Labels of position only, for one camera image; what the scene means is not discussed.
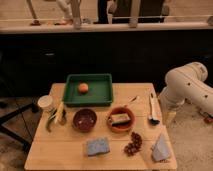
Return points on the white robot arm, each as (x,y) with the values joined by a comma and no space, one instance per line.
(185,83)

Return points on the orange bowl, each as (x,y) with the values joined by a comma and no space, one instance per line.
(124,127)

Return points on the purple bowl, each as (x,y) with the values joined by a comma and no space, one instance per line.
(84,120)

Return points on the orange fruit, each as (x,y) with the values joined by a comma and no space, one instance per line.
(83,88)

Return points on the green plastic tray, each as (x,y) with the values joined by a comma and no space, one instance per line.
(100,91)

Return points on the corn cob with husk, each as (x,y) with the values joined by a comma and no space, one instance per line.
(58,117)

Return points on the blue sponge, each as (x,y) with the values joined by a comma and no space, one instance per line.
(97,146)

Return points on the white cup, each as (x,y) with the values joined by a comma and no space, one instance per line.
(46,103)

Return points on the bunch of red grapes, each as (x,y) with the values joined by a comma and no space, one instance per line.
(134,146)

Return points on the grey folded cloth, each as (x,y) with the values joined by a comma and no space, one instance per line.
(160,149)

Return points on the white handled ladle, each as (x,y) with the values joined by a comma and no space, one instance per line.
(153,116)

